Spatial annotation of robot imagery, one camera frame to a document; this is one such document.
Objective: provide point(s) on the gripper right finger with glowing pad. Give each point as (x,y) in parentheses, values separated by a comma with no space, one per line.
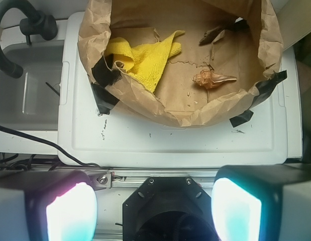
(262,202)

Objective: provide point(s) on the brown paper bag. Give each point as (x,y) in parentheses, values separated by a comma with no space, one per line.
(232,38)

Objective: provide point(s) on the black tape strip right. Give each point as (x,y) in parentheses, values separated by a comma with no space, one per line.
(267,87)

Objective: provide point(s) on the orange spiral seashell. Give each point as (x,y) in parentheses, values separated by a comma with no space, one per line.
(210,80)

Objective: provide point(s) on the yellow microfibre cloth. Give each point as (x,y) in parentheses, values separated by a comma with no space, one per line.
(146,62)

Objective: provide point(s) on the black faucet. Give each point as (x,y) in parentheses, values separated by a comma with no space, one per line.
(34,23)

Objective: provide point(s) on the black tape strip front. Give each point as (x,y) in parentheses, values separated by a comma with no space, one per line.
(241,119)

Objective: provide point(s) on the aluminium extrusion rail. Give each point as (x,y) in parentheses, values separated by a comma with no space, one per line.
(134,178)

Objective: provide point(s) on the black tape strip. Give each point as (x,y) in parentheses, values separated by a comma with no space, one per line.
(105,75)
(267,87)
(241,119)

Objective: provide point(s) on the black tape strip left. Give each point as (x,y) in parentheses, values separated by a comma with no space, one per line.
(105,75)

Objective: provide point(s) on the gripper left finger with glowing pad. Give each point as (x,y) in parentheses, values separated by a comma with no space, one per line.
(47,205)

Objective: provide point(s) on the black octagonal mount plate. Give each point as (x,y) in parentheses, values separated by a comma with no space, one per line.
(168,211)

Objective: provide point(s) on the grey plastic sink basin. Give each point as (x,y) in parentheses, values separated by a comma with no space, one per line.
(31,102)

